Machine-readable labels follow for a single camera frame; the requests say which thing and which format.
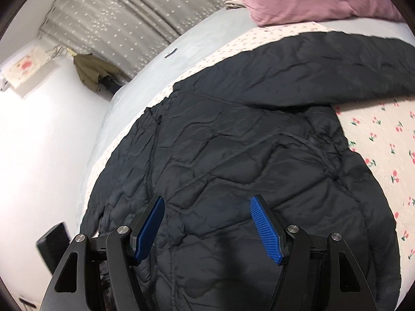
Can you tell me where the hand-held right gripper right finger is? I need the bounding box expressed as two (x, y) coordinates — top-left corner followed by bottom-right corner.
(250, 195), (378, 311)

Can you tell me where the grey bed sheet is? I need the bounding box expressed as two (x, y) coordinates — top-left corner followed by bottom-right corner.
(76, 6), (409, 208)

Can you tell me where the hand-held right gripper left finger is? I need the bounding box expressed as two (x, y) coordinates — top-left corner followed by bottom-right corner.
(39, 195), (166, 311)

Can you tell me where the cherry print blanket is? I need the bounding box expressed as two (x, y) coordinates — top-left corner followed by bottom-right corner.
(82, 21), (415, 263)

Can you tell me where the grey star print curtain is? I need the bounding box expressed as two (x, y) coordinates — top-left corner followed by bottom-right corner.
(38, 0), (232, 81)

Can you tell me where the olive green hanging jacket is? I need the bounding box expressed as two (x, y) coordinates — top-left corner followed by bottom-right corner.
(73, 53), (123, 94)

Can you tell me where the black box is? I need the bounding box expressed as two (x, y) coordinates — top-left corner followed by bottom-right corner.
(36, 222), (71, 275)

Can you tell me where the black quilted puffer jacket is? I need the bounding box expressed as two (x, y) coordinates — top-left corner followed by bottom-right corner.
(79, 31), (415, 311)

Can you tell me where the floral wall hanging cloth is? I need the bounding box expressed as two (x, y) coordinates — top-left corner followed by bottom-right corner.
(0, 45), (63, 99)

